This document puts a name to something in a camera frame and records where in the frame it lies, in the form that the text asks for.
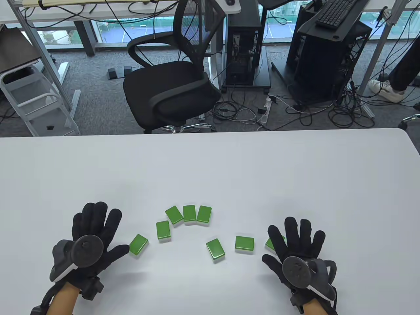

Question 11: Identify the person's left hand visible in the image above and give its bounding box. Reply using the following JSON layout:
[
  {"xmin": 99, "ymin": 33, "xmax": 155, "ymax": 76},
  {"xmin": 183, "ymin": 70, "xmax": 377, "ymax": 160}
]
[{"xmin": 66, "ymin": 202, "xmax": 130, "ymax": 288}]

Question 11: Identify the black keyboard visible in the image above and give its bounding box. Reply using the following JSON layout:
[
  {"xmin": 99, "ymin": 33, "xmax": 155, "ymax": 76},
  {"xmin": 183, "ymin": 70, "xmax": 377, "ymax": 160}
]
[{"xmin": 316, "ymin": 0, "xmax": 357, "ymax": 31}]

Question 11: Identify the person's left forearm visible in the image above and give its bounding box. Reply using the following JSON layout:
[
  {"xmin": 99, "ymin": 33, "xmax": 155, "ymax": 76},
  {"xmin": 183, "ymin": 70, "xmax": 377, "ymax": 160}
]
[{"xmin": 46, "ymin": 282, "xmax": 82, "ymax": 315}]

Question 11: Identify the dark brown board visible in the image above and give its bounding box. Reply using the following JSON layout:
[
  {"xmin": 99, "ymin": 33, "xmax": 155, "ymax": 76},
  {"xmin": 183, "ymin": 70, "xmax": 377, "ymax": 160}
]
[{"xmin": 0, "ymin": 27, "xmax": 41, "ymax": 73}]

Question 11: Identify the person's right hand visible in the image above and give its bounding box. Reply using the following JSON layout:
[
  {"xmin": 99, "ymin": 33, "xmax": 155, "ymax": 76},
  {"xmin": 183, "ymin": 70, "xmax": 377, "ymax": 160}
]
[{"xmin": 262, "ymin": 217, "xmax": 326, "ymax": 291}]

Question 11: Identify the white step stool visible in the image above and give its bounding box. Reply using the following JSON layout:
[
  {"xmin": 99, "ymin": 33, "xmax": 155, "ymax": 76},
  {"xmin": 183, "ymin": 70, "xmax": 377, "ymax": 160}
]
[{"xmin": 0, "ymin": 64, "xmax": 81, "ymax": 137}]

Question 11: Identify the black rolling tower base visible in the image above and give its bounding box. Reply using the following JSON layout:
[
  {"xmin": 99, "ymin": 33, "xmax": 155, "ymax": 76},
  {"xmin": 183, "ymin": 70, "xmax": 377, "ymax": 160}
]
[{"xmin": 221, "ymin": 45, "xmax": 271, "ymax": 95}]

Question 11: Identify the grey round hand controller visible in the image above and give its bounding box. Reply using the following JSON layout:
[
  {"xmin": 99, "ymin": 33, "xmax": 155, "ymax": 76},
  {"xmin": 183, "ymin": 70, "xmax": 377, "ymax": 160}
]
[
  {"xmin": 282, "ymin": 257, "xmax": 338, "ymax": 303},
  {"xmin": 49, "ymin": 235, "xmax": 106, "ymax": 283}
]

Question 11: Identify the aluminium frame post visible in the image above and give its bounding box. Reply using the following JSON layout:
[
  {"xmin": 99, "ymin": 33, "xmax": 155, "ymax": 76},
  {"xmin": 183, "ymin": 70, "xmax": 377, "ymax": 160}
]
[
  {"xmin": 15, "ymin": 7, "xmax": 81, "ymax": 118},
  {"xmin": 358, "ymin": 0, "xmax": 407, "ymax": 95}
]

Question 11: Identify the black mesh office chair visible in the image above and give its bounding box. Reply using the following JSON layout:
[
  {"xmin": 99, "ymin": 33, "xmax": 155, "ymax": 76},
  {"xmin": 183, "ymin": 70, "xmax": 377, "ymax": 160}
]
[{"xmin": 123, "ymin": 0, "xmax": 227, "ymax": 134}]

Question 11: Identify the white power strip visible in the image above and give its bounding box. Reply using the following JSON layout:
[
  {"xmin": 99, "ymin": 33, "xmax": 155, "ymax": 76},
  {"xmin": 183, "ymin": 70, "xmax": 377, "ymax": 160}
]
[{"xmin": 257, "ymin": 95, "xmax": 273, "ymax": 124}]

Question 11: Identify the black computer stand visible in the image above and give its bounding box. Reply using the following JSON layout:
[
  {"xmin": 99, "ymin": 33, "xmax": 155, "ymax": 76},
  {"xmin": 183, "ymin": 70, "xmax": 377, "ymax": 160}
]
[{"xmin": 271, "ymin": 0, "xmax": 373, "ymax": 105}]

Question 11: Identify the black open-frame computer tower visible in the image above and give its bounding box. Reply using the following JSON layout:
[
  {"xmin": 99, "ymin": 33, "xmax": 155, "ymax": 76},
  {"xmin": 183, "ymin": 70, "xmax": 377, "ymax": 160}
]
[{"xmin": 294, "ymin": 34, "xmax": 356, "ymax": 99}]

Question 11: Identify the chrome chair base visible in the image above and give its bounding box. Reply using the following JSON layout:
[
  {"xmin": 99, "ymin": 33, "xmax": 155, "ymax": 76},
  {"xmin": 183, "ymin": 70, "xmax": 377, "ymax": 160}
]
[{"xmin": 398, "ymin": 114, "xmax": 420, "ymax": 130}]

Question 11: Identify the tangle of floor cables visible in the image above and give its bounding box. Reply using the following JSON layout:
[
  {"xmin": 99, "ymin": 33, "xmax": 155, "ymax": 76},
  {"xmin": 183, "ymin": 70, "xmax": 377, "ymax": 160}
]
[{"xmin": 210, "ymin": 84, "xmax": 376, "ymax": 128}]

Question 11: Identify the set of green mahjong tiles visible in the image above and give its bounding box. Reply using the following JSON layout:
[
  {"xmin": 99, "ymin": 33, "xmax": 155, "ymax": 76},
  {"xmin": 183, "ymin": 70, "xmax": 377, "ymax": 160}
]
[{"xmin": 129, "ymin": 205, "xmax": 286, "ymax": 263}]

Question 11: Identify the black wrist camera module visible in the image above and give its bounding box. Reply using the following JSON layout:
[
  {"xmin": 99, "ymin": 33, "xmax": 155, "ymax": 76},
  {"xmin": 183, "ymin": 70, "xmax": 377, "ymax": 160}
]
[
  {"xmin": 290, "ymin": 293, "xmax": 307, "ymax": 312},
  {"xmin": 80, "ymin": 277, "xmax": 105, "ymax": 301}
]

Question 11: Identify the person's right forearm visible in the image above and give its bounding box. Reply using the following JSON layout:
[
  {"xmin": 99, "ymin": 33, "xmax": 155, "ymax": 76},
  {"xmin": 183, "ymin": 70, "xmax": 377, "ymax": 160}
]
[{"xmin": 302, "ymin": 301, "xmax": 330, "ymax": 315}]

